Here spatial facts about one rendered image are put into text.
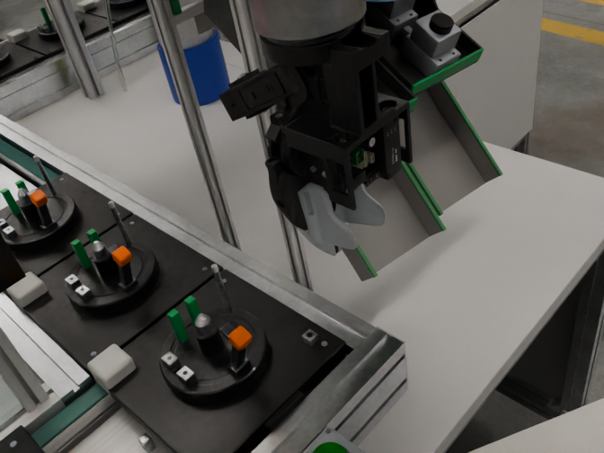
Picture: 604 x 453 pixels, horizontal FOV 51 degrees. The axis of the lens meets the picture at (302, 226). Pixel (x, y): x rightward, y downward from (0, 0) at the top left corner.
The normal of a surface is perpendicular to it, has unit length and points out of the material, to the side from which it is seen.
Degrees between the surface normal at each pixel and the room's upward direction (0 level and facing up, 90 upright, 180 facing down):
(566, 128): 0
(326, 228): 93
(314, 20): 90
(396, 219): 45
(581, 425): 0
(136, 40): 90
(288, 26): 90
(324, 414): 0
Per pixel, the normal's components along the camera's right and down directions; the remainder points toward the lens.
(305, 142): -0.68, 0.55
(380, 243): 0.31, -0.23
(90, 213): -0.15, -0.76
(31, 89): 0.72, 0.35
